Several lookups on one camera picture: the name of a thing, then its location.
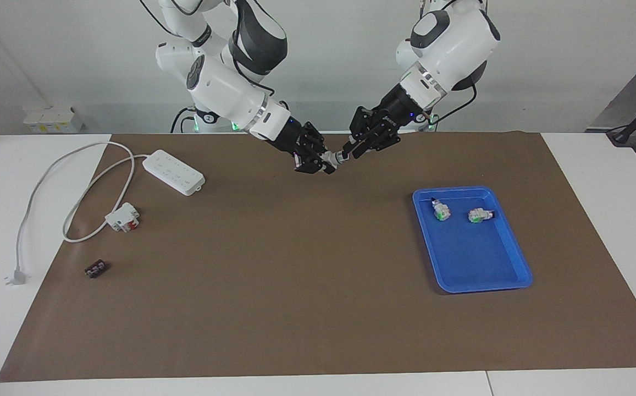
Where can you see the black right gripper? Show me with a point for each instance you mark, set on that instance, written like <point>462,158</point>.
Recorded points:
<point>291,137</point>

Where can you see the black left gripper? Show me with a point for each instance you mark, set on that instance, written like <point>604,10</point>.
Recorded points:
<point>400,110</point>

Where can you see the small white selector switch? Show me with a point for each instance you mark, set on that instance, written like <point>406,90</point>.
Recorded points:
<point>441,211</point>
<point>478,215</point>
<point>333,158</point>

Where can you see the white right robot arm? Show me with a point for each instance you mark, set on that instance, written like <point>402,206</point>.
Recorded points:
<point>224,91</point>

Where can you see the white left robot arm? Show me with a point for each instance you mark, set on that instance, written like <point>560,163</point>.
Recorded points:
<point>449,49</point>

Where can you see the brown table mat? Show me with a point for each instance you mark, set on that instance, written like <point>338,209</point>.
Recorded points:
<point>296,286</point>

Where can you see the white power strip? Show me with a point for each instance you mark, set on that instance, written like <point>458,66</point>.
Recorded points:
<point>175,171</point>

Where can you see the blue plastic tray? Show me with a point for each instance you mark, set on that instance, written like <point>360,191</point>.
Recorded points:
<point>471,253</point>

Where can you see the white circuit breaker red levers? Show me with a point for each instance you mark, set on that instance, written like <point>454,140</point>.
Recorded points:
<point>121,217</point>

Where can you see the small black terminal block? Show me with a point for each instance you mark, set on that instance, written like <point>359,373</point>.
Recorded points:
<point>97,269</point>

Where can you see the white cardboard box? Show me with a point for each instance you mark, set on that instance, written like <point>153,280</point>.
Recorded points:
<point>54,120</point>

